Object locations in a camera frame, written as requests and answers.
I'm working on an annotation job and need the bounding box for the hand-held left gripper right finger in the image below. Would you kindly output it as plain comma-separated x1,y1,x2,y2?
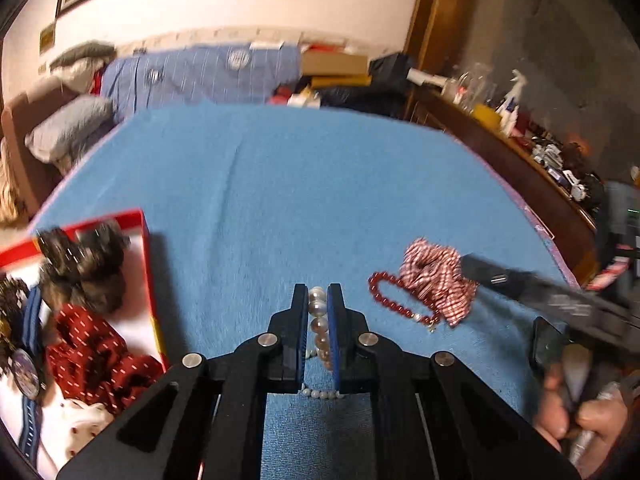
326,282,581,480

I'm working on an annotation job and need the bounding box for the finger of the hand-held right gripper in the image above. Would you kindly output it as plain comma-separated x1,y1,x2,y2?
457,254,541,303

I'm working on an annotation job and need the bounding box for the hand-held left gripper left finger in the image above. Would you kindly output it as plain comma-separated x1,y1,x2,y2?
56,283,310,480

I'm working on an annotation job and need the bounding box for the pearl necklace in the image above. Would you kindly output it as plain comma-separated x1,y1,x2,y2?
300,286,347,401

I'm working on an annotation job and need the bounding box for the red gingham scrunchie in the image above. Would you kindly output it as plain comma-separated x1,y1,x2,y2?
398,238,481,328

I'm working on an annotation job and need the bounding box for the red box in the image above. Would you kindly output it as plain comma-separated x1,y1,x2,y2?
0,208,171,480

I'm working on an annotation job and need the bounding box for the red polka dot scrunchie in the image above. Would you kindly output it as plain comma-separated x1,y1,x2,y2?
46,304,166,416

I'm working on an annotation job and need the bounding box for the white cherry print scrunchie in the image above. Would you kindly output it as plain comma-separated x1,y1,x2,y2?
37,395,121,480

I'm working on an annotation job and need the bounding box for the person's right hand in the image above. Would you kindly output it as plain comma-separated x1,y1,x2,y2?
532,362,631,480

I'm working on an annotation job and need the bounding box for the cluttered wooden side table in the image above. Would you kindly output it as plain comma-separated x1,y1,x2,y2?
402,85,601,281

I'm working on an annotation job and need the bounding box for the black cloth bundle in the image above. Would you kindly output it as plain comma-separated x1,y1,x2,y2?
565,142,606,206

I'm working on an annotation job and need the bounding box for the yellow round container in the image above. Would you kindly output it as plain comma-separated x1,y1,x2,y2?
472,104,503,126

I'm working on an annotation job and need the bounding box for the white spray bottle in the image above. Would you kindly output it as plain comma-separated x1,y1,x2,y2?
497,69,528,136

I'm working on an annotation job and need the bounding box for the clear measuring cup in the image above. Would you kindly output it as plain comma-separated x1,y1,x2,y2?
455,62,493,111

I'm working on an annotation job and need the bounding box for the small white box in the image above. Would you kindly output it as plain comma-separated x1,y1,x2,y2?
407,69,448,88

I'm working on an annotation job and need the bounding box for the black bag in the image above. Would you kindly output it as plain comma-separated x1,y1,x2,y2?
320,85,411,118

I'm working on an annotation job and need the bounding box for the brown fur scrunchie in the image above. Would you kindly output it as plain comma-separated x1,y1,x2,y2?
36,220,132,311

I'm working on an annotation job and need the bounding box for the dark square bag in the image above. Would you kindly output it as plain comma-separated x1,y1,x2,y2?
370,52,416,81

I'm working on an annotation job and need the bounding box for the cardboard box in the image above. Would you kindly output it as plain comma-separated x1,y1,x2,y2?
300,50,371,77

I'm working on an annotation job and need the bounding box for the blue checkered cloth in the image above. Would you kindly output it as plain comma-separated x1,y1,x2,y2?
100,42,303,123

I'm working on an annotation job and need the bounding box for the dark glittery hair accessory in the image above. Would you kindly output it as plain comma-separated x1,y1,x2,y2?
0,275,31,351

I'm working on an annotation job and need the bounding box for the grey pillow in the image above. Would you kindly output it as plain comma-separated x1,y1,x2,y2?
25,95,115,163

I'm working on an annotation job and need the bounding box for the brown sofa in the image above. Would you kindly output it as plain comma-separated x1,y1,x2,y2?
0,90,66,211

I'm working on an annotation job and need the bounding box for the grey-green folded cloth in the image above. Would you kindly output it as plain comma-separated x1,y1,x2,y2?
50,40,118,73

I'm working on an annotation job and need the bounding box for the red bead bracelet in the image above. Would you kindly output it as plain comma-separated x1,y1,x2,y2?
368,271,443,333

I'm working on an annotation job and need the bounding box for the blue strap watch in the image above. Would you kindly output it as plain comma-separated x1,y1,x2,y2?
10,287,48,466

